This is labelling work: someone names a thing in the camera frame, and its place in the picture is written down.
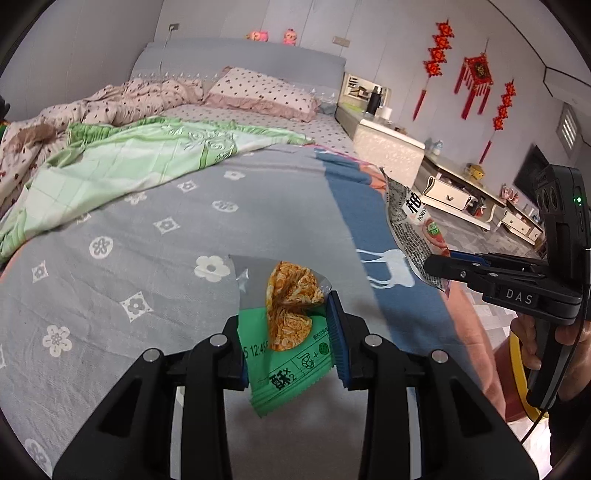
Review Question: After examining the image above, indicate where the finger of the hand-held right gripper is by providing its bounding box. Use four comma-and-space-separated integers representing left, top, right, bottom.
424, 255, 509, 297
449, 251, 549, 276

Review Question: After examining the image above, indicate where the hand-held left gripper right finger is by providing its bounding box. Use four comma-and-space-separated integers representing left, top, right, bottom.
324, 292, 539, 480

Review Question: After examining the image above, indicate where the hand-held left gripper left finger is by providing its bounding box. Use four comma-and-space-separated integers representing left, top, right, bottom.
53, 316, 249, 480

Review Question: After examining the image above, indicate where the green snack wrapper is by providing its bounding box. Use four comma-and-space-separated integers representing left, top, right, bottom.
228, 254, 334, 419

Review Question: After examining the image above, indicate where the black and white snack wrapper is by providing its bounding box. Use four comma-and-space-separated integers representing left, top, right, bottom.
380, 167, 452, 292

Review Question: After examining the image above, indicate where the yellow round trash bin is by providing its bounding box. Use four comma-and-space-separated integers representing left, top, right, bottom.
509, 335, 551, 422

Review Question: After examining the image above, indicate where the person's right hand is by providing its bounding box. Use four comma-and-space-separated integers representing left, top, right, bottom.
509, 315, 591, 401

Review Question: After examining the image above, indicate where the small white drawer cabinet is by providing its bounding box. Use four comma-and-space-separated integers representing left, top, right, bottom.
496, 198, 546, 244

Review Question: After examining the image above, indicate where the white curved tv cabinet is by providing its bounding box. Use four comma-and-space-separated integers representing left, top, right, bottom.
414, 151, 507, 232

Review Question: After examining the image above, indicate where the barred vent window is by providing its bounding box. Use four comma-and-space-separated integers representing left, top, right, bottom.
556, 104, 580, 151

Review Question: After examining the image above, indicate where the cream nightstand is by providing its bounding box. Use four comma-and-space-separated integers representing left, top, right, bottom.
336, 104, 426, 188

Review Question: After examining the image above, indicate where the large red tassel ornament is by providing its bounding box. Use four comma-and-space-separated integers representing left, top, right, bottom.
455, 39, 495, 121

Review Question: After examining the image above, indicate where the cream open shelf unit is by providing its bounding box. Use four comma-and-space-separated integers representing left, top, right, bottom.
342, 72, 394, 117

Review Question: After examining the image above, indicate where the polka dot bed sheet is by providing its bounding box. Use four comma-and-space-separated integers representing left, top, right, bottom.
161, 102, 357, 155

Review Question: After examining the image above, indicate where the green patterned blanket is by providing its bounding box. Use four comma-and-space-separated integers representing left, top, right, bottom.
0, 115, 315, 265

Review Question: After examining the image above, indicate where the polka dot ruffled pillow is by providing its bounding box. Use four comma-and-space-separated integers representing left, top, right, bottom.
203, 67, 322, 122

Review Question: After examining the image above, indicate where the pink dotted quilt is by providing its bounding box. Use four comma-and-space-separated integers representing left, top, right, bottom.
0, 76, 207, 208

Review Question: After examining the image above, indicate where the grey padded headboard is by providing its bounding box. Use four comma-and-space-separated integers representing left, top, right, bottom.
129, 39, 347, 101

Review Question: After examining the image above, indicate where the black wall television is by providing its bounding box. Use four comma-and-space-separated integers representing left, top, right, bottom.
513, 144, 551, 198

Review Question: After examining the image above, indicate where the red knot string ornament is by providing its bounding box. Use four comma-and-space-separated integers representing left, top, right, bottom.
478, 79, 517, 164
413, 19, 455, 121

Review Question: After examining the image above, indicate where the thin black cable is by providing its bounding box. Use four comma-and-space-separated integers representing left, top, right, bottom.
519, 406, 552, 464

